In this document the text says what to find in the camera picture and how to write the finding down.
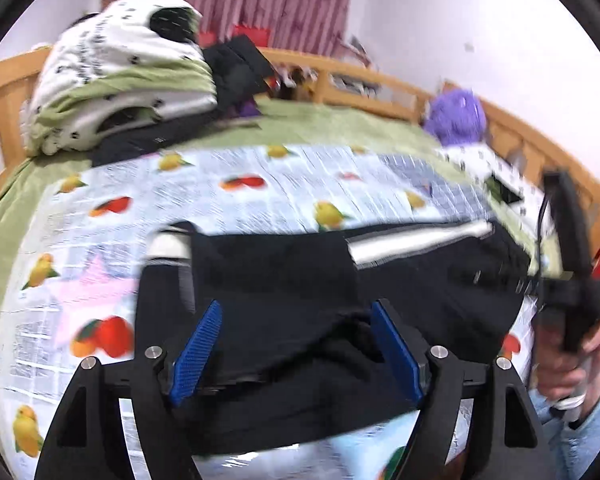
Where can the fruit printed blanket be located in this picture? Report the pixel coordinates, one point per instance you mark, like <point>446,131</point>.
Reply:
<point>205,200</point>

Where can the pink curtain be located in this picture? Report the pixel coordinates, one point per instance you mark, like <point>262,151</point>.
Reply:
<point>260,0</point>

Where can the person's right hand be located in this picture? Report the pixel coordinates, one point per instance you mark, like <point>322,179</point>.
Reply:
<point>555,377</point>

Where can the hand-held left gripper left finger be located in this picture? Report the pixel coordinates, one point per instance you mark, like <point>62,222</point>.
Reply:
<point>196,355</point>

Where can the red cloth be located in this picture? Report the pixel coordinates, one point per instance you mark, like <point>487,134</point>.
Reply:
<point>252,32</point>

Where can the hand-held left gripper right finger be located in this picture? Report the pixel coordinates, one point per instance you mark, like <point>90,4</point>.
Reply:
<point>396,355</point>

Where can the folded white and green quilt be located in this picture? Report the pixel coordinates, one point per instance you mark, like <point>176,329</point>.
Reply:
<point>115,60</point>

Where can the wooden bed frame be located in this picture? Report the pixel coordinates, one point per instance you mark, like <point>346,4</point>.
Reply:
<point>520,130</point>

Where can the white cloth with black patches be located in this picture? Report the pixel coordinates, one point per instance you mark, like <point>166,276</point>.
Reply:
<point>500,175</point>

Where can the green bed sheet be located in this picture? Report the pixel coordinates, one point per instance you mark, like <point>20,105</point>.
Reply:
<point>10,220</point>

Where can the black pants with white stripe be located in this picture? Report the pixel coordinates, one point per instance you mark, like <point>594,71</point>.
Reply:
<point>280,285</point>

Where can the dark folded clothes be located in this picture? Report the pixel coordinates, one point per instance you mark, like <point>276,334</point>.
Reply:
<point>155,137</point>

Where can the purple plush toy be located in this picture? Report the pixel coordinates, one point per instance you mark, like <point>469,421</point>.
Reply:
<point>455,115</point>

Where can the person's right forearm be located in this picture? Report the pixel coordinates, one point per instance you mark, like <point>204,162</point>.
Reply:
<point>587,440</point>

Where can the black jacket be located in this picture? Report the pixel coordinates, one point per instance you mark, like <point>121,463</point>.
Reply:
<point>240,70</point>

